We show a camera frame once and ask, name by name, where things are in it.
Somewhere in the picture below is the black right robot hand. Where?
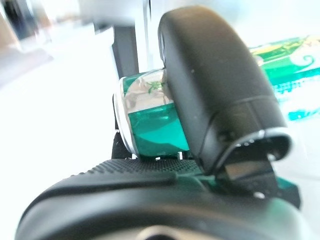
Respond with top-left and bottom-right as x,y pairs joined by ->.
14,5 -> 311,240

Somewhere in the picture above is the green beer can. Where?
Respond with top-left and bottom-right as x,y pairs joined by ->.
112,36 -> 320,161

